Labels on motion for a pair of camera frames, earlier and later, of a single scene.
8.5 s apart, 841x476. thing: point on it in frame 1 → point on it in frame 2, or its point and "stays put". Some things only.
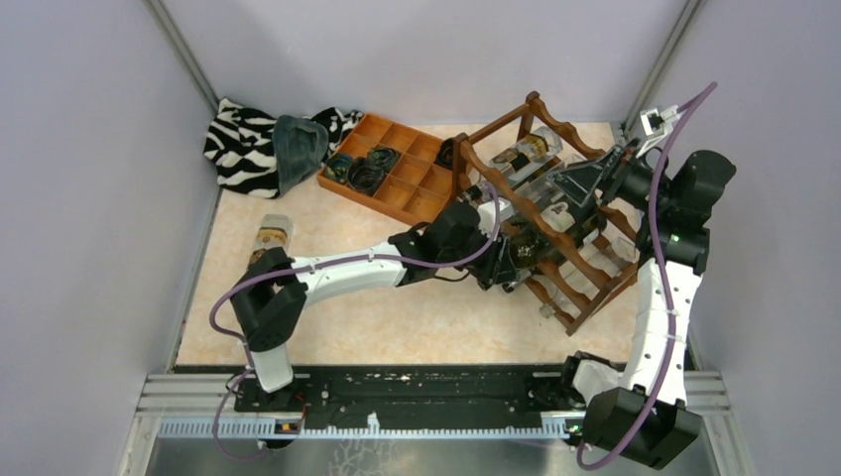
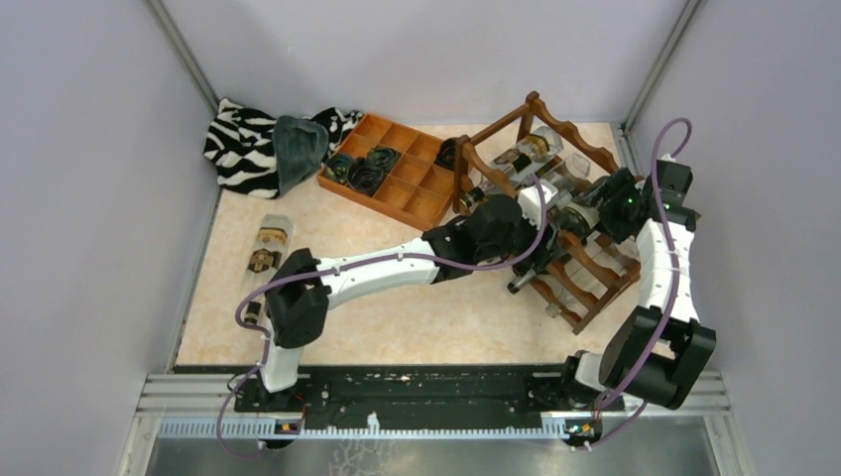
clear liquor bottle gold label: [276, 230] stays put
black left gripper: [500, 267] → [545, 253]
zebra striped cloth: [239, 143] stays put
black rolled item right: [445, 154] stays put
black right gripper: [581, 180] → [620, 182]
